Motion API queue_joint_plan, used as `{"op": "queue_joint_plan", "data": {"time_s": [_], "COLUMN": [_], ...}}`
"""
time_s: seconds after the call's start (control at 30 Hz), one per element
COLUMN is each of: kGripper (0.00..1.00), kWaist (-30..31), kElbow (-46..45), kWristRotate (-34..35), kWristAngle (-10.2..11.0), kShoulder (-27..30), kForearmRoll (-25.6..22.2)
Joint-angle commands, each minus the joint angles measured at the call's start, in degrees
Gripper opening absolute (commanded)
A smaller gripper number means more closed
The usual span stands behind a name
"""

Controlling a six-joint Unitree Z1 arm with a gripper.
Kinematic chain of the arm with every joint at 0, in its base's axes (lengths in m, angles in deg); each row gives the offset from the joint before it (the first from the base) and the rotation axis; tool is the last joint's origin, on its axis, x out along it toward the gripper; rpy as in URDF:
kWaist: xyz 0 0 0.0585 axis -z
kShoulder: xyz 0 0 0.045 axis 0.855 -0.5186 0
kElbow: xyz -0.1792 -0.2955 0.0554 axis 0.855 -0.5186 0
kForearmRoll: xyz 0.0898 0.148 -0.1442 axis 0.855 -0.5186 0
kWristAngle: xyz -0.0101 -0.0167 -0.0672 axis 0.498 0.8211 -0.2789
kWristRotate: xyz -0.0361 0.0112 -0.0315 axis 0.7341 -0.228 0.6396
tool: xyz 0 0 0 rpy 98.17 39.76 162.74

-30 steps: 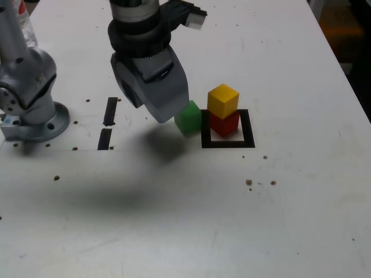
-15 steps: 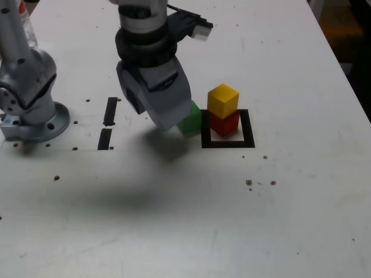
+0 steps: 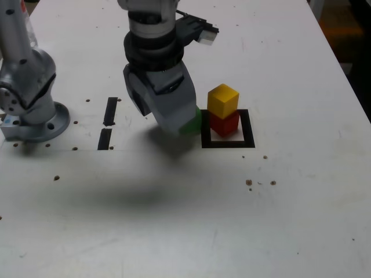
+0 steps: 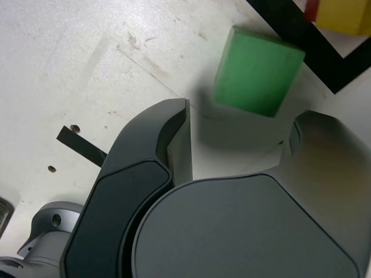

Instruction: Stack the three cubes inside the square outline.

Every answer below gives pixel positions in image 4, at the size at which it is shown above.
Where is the green cube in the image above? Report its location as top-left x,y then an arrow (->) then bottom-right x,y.
212,25 -> 307,118

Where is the yellow cube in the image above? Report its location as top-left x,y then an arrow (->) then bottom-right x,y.
315,0 -> 371,37

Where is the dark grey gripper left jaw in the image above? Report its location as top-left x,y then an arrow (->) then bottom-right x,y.
59,97 -> 194,278

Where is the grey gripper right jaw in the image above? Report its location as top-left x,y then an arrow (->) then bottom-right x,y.
121,109 -> 365,278

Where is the black tape strip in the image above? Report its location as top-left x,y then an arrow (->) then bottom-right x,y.
56,125 -> 109,169

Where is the red cube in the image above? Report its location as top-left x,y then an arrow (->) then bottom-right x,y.
303,0 -> 320,23

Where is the dark object with metal rim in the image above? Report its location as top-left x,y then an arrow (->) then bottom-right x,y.
0,196 -> 14,237

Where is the black tape square outline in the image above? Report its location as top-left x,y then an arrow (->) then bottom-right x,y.
245,0 -> 371,95

